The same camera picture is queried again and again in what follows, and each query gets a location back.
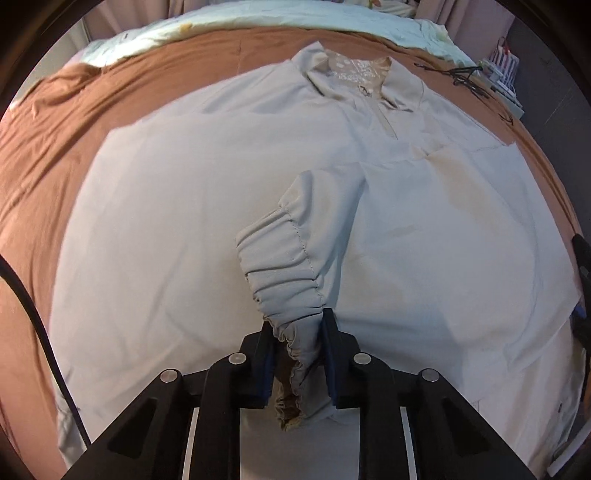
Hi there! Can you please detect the light green quilt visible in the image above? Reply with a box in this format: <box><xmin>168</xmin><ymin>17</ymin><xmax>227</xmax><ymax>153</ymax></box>
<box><xmin>78</xmin><ymin>0</ymin><xmax>476</xmax><ymax>65</ymax></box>

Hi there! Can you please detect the pink curtain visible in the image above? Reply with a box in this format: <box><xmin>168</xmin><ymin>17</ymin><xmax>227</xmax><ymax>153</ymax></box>
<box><xmin>416</xmin><ymin>0</ymin><xmax>513</xmax><ymax>61</ymax></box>
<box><xmin>168</xmin><ymin>0</ymin><xmax>222</xmax><ymax>12</ymax></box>

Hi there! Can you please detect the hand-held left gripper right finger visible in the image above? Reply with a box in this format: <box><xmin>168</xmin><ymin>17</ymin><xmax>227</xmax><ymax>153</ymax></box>
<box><xmin>323</xmin><ymin>308</ymin><xmax>539</xmax><ymax>480</ymax></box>

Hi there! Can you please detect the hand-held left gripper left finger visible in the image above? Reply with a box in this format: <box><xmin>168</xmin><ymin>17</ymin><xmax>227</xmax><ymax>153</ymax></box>
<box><xmin>60</xmin><ymin>323</ymin><xmax>276</xmax><ymax>480</ymax></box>

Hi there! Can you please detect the orange bed sheet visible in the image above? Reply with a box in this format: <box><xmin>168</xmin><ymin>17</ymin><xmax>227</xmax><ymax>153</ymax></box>
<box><xmin>0</xmin><ymin>25</ymin><xmax>585</xmax><ymax>462</ymax></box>

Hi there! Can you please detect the bear print window cushion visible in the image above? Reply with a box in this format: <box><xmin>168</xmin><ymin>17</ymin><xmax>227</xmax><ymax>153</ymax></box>
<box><xmin>369</xmin><ymin>0</ymin><xmax>419</xmax><ymax>18</ymax></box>

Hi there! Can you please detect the thick black cable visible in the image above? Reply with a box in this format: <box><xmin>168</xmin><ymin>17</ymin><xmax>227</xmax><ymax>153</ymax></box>
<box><xmin>0</xmin><ymin>256</ymin><xmax>90</xmax><ymax>446</ymax></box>

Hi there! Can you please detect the beige jacket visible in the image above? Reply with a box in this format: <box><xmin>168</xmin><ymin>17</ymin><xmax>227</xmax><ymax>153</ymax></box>
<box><xmin>48</xmin><ymin>41</ymin><xmax>587</xmax><ymax>480</ymax></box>

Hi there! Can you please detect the white pink desktop rack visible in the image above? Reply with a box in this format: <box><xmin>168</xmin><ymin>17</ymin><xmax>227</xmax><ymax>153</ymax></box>
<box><xmin>489</xmin><ymin>39</ymin><xmax>525</xmax><ymax>100</ymax></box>

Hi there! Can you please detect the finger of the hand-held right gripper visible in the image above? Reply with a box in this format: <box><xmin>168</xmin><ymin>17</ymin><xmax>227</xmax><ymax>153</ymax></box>
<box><xmin>571</xmin><ymin>233</ymin><xmax>591</xmax><ymax>278</ymax></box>
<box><xmin>573</xmin><ymin>302</ymin><xmax>591</xmax><ymax>347</ymax></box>

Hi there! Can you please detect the white nightstand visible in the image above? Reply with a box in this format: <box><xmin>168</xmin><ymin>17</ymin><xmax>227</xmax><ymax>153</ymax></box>
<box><xmin>478</xmin><ymin>58</ymin><xmax>527</xmax><ymax>121</ymax></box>

